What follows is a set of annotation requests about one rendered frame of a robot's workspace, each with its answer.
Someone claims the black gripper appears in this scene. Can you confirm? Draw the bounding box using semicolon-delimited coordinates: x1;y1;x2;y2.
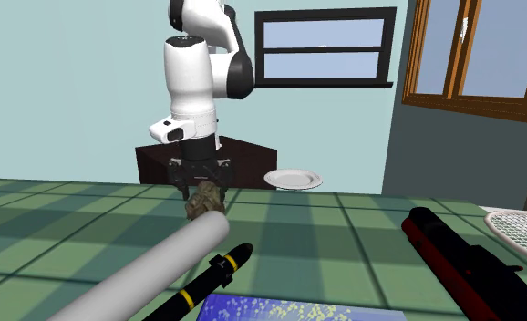
167;135;235;202

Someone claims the olive brown figure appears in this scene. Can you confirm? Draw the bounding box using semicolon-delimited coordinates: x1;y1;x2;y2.
185;180;227;222

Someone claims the dark brown robot stand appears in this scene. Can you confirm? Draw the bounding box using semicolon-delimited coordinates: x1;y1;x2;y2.
134;134;278;191

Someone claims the white plate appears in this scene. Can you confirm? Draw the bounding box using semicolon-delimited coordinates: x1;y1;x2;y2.
263;168;325;192

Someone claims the black torch with yellow bands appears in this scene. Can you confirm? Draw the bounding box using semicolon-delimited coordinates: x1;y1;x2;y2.
140;242;254;321

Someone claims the grey cylinder tube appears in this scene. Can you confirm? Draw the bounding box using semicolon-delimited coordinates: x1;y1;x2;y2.
45;209;232;321

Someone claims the black framed window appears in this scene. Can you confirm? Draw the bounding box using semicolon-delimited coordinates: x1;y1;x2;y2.
253;6;398;89

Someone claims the blue speckled book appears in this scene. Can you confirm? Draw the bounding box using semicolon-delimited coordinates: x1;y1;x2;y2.
196;293;409;321

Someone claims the black and red long device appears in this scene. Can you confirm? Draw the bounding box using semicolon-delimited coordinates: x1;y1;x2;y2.
399;205;527;321

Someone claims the wooden framed window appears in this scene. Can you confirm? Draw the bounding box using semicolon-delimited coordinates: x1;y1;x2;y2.
400;0;527;125

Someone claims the white mesh basket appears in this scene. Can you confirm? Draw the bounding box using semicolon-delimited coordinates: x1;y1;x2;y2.
482;209;527;264

